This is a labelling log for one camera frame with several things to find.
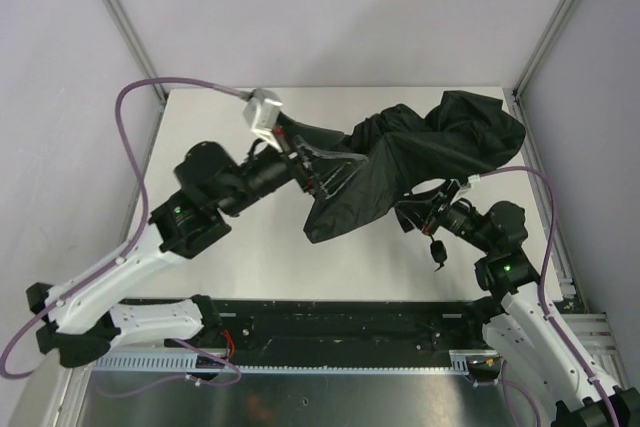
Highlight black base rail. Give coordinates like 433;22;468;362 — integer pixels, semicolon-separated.
188;300;488;367

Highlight right aluminium frame post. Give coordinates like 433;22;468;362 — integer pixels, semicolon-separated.
512;0;580;99

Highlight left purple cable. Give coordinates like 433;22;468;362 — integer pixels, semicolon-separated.
0;77;251;379

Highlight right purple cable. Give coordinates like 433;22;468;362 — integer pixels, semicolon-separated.
474;165;621;427

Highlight grey cable duct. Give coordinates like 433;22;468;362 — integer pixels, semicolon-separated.
92;350;501;375

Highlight purple cable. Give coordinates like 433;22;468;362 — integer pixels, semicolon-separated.
474;165;621;427
0;77;251;379

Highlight aluminium frame post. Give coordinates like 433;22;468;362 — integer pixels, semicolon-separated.
512;0;580;99
101;0;158;78

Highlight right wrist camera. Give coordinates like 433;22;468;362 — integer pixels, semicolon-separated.
453;174;482;197

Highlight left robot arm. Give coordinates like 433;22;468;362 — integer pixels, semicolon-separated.
26;137;368;368

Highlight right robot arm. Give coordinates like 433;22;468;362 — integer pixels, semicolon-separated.
395;181;639;426

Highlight left aluminium frame post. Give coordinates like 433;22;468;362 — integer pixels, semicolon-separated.
101;0;158;78

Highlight black folding umbrella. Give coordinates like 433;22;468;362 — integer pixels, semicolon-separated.
282;91;525;243

